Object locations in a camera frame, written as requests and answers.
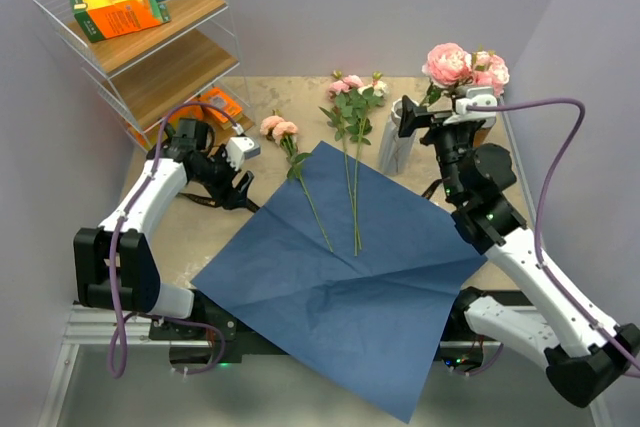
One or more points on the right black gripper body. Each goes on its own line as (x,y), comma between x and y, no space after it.
(451,142)

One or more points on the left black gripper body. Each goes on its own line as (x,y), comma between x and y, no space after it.
(217,175)

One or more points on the black ribbon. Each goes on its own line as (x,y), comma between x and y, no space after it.
(209,202)

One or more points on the large pink rose stem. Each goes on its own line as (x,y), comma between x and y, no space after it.
(449,67)

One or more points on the small pink rose stem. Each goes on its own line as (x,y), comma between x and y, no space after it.
(342,117)

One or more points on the blue wrapping paper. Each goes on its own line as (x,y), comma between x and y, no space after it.
(358,292)

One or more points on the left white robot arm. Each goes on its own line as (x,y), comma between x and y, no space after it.
(115,268)

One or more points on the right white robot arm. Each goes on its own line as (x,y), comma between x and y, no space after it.
(581,349)

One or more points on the white ribbed vase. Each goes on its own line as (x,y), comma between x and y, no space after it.
(394,151)

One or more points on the tin can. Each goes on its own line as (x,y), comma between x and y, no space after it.
(483,132)

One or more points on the white bud rose stem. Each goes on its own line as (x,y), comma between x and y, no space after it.
(369,97)

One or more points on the twin pink rose stem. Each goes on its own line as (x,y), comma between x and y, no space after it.
(283,133)

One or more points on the orange yellow packet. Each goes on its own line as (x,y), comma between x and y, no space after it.
(146,138)

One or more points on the small orange box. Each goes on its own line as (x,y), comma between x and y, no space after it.
(217,98)

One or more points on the orange green box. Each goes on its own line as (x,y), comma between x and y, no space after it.
(106,19)

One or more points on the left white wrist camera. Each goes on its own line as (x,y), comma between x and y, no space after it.
(239,149)

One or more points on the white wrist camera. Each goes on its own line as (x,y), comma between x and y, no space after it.
(473,104)
(239,149)

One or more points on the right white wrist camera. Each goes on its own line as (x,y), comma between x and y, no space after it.
(473,104)

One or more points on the white wire wooden shelf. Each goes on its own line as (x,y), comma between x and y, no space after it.
(142,75)

